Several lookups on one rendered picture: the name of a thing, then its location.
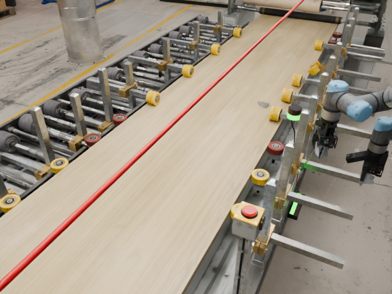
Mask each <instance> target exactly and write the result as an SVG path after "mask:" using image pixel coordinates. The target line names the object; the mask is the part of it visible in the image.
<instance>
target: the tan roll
mask: <svg viewBox="0 0 392 294"><path fill-rule="evenodd" d="M300 1H301V0H242V2H243V4H249V5H258V6H267V7H273V8H282V9H292V8H293V7H294V6H295V5H297V4H298V3H299V2H300ZM321 2H322V0H304V1H303V2H302V3H301V4H300V5H299V6H298V7H297V8H296V9H295V10H296V11H305V12H314V13H320V11H321V9H331V10H336V11H346V12H347V11H348V8H346V7H340V6H330V5H322V4H321Z"/></svg>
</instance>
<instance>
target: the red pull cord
mask: <svg viewBox="0 0 392 294"><path fill-rule="evenodd" d="M303 1H304V0H301V1H300V2H299V3H298V4H297V5H295V6H294V7H293V8H292V9H291V10H290V11H289V12H288V13H287V14H286V15H285V16H284V17H283V18H282V19H281V20H280V21H278V22H277V23H276V24H275V25H274V26H273V27H272V28H271V29H269V30H268V31H267V32H266V33H265V34H264V35H263V36H262V37H261V38H260V39H259V40H258V41H257V42H256V43H255V44H253V45H252V46H251V47H250V48H249V49H248V50H247V51H246V52H245V53H244V54H243V55H242V56H241V57H240V58H239V59H238V60H237V61H235V62H234V63H233V64H232V65H231V66H230V67H229V68H228V69H227V70H226V71H225V72H224V73H223V74H221V76H219V77H218V78H217V79H216V80H215V81H214V82H213V83H212V84H210V85H209V86H208V87H207V88H206V89H205V90H204V91H203V92H202V93H201V94H200V95H199V96H198V97H197V98H196V99H195V100H193V101H192V102H191V103H190V104H189V105H188V106H187V107H186V108H185V109H184V110H183V111H182V112H181V113H180V114H179V115H178V116H176V117H175V118H174V119H173V120H172V121H171V122H170V123H169V124H167V125H166V126H165V127H164V128H163V129H162V130H161V131H160V132H159V133H158V134H157V135H156V136H155V137H154V138H153V139H151V140H150V141H149V142H148V143H147V144H146V145H145V146H144V147H143V148H142V149H141V150H140V151H139V152H138V153H137V154H136V155H135V156H133V157H132V158H131V159H130V160H129V161H128V162H127V163H126V164H125V165H123V167H122V168H121V169H120V170H119V171H117V172H116V173H115V174H114V175H113V176H112V177H111V178H110V179H108V180H107V181H106V182H105V183H104V184H103V185H102V186H101V187H100V188H99V189H98V190H97V191H96V192H95V193H94V194H93V195H91V196H90V197H89V198H88V199H87V200H86V201H85V202H84V203H83V204H82V205H81V206H80V207H79V208H78V209H77V210H76V211H74V212H73V213H72V214H71V215H70V216H69V217H68V218H67V219H65V220H64V221H63V222H62V223H61V224H60V225H59V226H58V227H57V228H56V229H55V230H54V231H53V232H52V233H51V234H49V235H48V236H47V237H46V238H45V239H44V240H43V241H42V242H41V243H40V244H39V245H38V246H37V247H36V248H35V249H34V250H32V251H31V252H30V253H29V254H28V255H27V256H26V257H25V258H24V259H23V260H22V261H21V262H20V263H18V265H17V266H15V267H14V268H13V269H12V270H11V271H10V272H9V273H8V274H6V275H5V276H4V277H3V278H2V279H1V280H0V292H1V291H2V290H3V289H4V288H6V287H7V286H8V285H9V284H10V283H11V282H12V281H13V280H14V279H15V278H16V277H17V276H18V275H19V274H20V273H21V272H22V271H23V270H24V269H25V268H26V267H27V266H28V265H29V264H30V263H31V262H32V261H33V260H35V259H36V258H37V257H38V256H39V255H40V254H41V253H42V252H43V251H44V250H45V249H46V248H47V247H48V246H49V245H50V244H51V243H52V242H53V241H54V240H55V239H56V238H57V237H58V236H59V235H60V234H61V233H62V232H64V231H65V230H66V229H67V228H68V227H69V226H70V225H71V224H72V223H73V222H74V221H75V220H76V219H77V218H78V217H80V216H81V215H82V214H83V213H84V212H85V211H86V210H87V209H88V208H89V207H90V206H91V205H92V204H93V203H94V202H95V201H96V200H97V199H98V198H99V197H100V196H101V195H102V194H103V193H104V192H105V191H106V190H107V189H109V188H110V187H111V186H112V185H113V184H114V183H115V182H116V181H117V180H118V179H119V178H120V177H121V176H122V175H123V174H124V173H125V172H126V171H127V170H128V169H129V168H130V167H131V166H132V165H133V164H134V163H135V162H136V161H138V160H139V159H140V158H141V157H142V156H143V155H144V154H145V153H146V152H147V151H148V150H149V149H150V148H151V147H152V146H153V145H154V144H155V143H157V141H158V140H159V139H160V138H161V137H162V136H164V134H165V133H167V132H168V131H169V130H170V129H171V128H172V127H173V126H174V125H175V124H176V123H177V122H178V121H179V120H180V119H181V118H183V117H184V116H185V115H186V114H187V113H188V112H189V111H190V110H191V109H192V108H193V107H194V106H195V105H196V104H197V103H198V102H199V101H200V100H201V99H202V98H203V97H204V96H205V95H206V94H207V93H208V92H209V91H210V90H212V89H213V88H214V87H215V86H216V85H217V84H218V83H219V82H220V81H221V80H222V79H223V78H224V77H225V76H226V75H227V74H228V73H229V72H230V71H231V70H232V69H233V68H234V67H235V66H236V65H237V64H238V63H239V62H241V61H242V60H243V59H244V58H245V57H246V56H247V55H248V54H249V53H250V52H251V51H252V50H253V49H254V48H256V47H257V46H258V45H259V44H260V43H261V42H262V41H263V40H264V39H265V38H266V37H267V36H268V35H269V34H270V33H271V32H272V31H273V30H274V29H275V28H276V27H277V26H278V25H279V24H280V23H281V22H282V21H283V20H285V19H286V18H287V17H288V16H289V15H290V14H291V13H292V12H293V11H294V10H295V9H296V8H297V7H298V6H299V5H300V4H301V3H302V2H303Z"/></svg>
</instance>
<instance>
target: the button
mask: <svg viewBox="0 0 392 294"><path fill-rule="evenodd" d="M242 213H243V214H244V215H245V216H248V217H254V216H256V214H257V209H256V208H255V207H254V206H252V205H246V206H244V207H243V209H242Z"/></svg>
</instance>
